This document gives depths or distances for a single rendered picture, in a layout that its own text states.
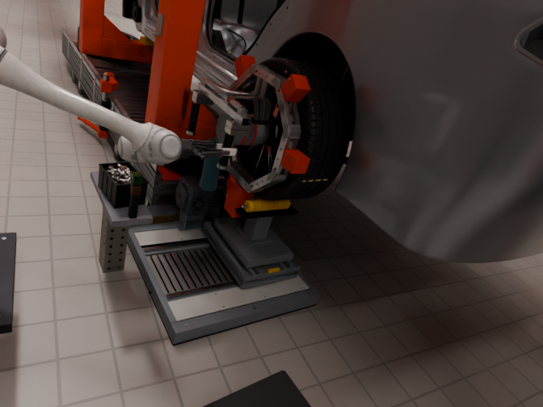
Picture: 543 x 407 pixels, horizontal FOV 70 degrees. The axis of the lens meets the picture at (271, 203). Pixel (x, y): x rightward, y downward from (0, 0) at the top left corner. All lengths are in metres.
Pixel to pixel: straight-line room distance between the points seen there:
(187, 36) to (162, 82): 0.25
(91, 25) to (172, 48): 1.95
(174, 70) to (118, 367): 1.35
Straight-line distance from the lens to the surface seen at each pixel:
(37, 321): 1.94
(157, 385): 1.73
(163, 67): 2.03
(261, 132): 1.77
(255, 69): 1.81
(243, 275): 1.99
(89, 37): 3.92
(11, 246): 1.84
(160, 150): 1.22
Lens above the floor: 1.42
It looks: 28 degrees down
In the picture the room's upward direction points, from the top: 17 degrees clockwise
